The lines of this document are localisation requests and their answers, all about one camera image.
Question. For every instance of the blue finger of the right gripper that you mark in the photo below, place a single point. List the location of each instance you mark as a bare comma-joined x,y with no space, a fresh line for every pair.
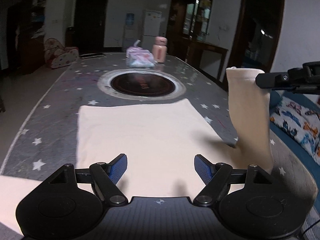
273,81

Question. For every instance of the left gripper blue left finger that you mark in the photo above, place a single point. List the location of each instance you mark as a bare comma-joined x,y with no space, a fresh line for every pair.
101,175

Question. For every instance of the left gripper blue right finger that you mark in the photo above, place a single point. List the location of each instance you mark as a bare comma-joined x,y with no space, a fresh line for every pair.
218,176

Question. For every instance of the cream white sweater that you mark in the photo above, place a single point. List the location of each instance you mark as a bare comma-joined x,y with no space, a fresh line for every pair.
83,125

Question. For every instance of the blue butterfly cushion seat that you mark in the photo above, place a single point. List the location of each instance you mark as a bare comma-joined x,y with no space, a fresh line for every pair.
295,120

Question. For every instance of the round induction cooktop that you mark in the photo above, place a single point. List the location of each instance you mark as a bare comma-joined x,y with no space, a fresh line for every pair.
141,85

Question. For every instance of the dark wooden glass cabinet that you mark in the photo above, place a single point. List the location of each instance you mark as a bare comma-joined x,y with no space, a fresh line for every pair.
187,30

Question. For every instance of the pink tissue pack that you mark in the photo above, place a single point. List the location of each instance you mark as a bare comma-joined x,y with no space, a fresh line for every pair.
137,57

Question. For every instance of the pink thermos bottle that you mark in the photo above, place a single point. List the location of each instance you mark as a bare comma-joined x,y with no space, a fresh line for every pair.
159,49

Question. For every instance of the water dispenser with blue bottle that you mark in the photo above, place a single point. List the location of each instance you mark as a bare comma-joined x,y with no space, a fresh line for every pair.
129,31

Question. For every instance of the white refrigerator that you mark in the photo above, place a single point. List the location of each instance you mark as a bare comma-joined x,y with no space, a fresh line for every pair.
151,28

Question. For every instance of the dark interior door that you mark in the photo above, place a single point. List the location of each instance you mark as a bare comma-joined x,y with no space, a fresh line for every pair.
89,25

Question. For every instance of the dark shelving unit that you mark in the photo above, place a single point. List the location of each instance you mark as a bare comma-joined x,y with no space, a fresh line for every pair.
22,36

